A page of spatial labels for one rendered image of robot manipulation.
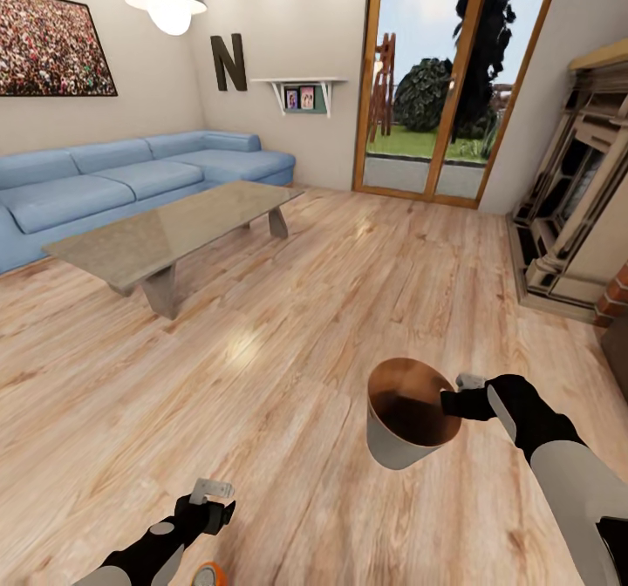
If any trash can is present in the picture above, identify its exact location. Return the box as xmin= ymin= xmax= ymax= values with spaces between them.
xmin=366 ymin=358 xmax=462 ymax=471

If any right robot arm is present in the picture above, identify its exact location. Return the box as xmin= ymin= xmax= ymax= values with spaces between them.
xmin=440 ymin=372 xmax=628 ymax=586

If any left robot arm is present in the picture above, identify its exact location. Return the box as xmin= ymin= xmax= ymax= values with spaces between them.
xmin=71 ymin=478 xmax=236 ymax=586

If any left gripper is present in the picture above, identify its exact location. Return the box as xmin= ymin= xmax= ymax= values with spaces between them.
xmin=174 ymin=495 xmax=236 ymax=540

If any can of soda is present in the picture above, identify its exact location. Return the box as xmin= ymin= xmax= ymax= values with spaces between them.
xmin=191 ymin=562 xmax=228 ymax=586

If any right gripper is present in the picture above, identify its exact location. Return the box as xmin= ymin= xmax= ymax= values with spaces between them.
xmin=440 ymin=390 xmax=488 ymax=421

